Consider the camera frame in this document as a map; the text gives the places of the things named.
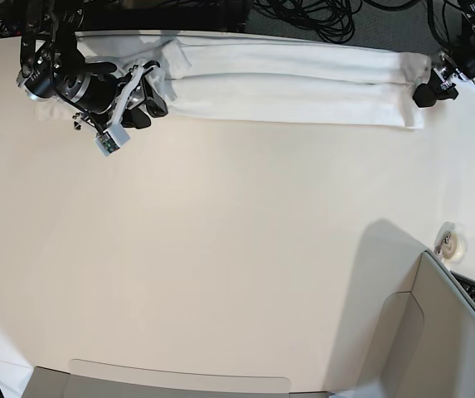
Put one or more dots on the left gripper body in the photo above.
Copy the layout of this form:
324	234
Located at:
448	75

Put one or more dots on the white tape roll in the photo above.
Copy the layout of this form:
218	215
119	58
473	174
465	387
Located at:
450	245

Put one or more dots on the black cable pile floor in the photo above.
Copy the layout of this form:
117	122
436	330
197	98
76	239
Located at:
331	20

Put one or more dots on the beige cardboard box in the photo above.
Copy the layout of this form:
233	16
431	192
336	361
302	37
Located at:
424	343
95	379

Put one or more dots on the beige cardboard box bottom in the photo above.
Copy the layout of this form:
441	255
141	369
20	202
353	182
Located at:
95	379

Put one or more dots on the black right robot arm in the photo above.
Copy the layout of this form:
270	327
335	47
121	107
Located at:
49	36

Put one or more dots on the white printed t-shirt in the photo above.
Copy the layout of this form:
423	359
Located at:
271	79

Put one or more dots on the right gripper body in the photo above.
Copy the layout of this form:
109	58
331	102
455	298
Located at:
96	92

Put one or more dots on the beige cardboard box right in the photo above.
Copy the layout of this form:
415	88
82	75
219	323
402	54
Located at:
424	343

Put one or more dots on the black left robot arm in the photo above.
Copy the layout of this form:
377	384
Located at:
464	44

